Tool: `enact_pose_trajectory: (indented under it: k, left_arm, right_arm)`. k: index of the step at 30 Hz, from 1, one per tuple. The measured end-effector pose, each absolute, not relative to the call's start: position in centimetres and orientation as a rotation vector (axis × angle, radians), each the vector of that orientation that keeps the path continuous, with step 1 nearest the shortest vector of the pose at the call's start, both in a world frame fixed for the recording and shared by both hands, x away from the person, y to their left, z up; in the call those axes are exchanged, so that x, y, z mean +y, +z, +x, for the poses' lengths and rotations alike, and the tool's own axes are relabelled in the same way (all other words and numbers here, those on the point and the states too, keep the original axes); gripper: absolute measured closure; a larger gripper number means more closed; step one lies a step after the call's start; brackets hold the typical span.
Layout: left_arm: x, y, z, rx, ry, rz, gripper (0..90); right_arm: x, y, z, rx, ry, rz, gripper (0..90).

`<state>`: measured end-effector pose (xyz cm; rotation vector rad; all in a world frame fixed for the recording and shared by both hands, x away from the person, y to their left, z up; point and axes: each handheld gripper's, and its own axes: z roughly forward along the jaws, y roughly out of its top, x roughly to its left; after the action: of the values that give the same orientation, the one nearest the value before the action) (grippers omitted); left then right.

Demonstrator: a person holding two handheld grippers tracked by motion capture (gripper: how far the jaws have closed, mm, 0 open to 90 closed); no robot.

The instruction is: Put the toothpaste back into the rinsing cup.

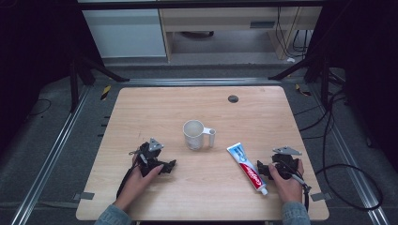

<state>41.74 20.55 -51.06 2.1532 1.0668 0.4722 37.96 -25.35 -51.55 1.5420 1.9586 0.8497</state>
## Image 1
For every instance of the white cabinet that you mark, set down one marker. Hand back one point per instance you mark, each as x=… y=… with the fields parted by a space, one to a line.
x=125 y=33

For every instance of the aluminium cross rail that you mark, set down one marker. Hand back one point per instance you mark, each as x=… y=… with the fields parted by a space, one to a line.
x=200 y=82

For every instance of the person's left hand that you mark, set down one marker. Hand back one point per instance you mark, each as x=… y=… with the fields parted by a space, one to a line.
x=137 y=182

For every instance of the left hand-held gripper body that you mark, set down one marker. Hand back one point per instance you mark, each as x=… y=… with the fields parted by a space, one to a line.
x=150 y=156

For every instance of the yellow black tape strip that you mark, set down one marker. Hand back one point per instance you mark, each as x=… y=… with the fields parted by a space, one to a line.
x=105 y=92
x=302 y=90

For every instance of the black stand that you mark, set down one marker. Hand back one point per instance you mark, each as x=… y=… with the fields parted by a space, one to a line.
x=324 y=81
x=74 y=87

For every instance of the grey table grommet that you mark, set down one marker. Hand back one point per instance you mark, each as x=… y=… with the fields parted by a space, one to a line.
x=233 y=99

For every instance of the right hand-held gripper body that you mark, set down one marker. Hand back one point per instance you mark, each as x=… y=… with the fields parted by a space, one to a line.
x=285 y=162

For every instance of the blue red toothpaste tube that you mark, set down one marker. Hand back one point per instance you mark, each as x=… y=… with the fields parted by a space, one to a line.
x=248 y=168

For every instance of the grey tape piece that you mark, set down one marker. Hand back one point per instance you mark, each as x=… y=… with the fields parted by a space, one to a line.
x=320 y=197
x=84 y=196

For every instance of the aluminium floor rail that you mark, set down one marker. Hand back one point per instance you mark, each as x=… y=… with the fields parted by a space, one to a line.
x=350 y=162
x=47 y=168

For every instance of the small white floor object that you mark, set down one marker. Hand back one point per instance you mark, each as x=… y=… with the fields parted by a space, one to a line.
x=291 y=59

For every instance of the person's right hand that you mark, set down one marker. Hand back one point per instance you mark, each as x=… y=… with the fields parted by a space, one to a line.
x=287 y=187

